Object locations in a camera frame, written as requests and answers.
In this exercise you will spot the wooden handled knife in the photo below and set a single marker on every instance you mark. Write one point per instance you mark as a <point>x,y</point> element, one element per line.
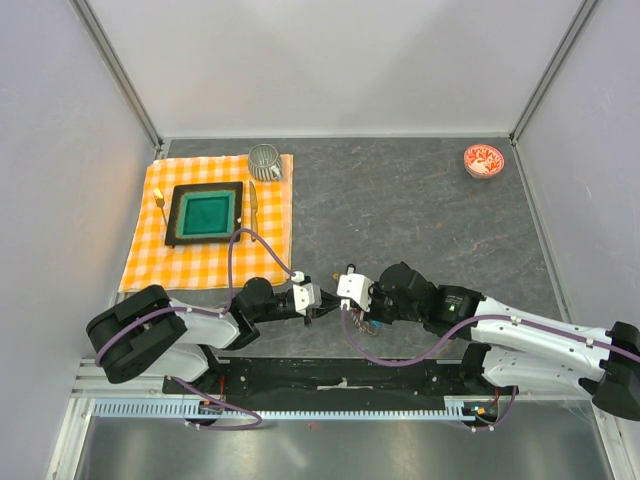
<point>254,210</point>

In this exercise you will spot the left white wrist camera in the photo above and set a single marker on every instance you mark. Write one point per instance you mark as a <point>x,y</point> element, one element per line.
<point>307,295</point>

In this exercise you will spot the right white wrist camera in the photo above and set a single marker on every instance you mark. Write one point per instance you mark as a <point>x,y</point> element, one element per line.
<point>356,288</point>

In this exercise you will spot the orange checkered cloth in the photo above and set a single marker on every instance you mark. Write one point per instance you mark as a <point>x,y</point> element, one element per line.
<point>218,265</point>

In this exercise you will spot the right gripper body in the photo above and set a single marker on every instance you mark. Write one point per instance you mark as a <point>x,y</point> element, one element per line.
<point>382,307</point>

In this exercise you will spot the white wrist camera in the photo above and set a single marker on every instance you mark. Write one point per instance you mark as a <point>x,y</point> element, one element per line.
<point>356,288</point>
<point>307,295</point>

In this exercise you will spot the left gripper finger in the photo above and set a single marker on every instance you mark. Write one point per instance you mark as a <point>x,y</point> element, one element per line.
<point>322,311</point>
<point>329,299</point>

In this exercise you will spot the grey cable duct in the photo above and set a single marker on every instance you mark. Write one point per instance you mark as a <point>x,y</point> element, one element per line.
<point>193,409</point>

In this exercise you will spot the gold fork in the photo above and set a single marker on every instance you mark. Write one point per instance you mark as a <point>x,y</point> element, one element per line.
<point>160,203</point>

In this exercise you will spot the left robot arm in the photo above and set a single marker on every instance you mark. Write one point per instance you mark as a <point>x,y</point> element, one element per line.
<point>151,333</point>

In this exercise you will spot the blue keyring with metal rings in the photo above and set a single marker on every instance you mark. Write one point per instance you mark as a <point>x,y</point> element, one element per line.
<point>370,329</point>

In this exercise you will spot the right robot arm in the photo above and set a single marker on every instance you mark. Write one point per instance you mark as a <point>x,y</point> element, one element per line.
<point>507,347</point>

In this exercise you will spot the green square plate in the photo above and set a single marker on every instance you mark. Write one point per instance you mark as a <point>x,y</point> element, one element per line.
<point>204,213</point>

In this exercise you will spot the red patterned bowl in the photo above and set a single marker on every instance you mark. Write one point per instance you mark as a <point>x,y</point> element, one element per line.
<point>483,161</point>

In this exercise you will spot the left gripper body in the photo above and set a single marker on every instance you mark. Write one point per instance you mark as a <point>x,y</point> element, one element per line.
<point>282,309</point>

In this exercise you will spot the grey striped mug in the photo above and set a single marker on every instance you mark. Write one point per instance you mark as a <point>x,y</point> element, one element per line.
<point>265,163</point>

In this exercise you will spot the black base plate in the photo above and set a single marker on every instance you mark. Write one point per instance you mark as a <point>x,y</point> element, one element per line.
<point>339,385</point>

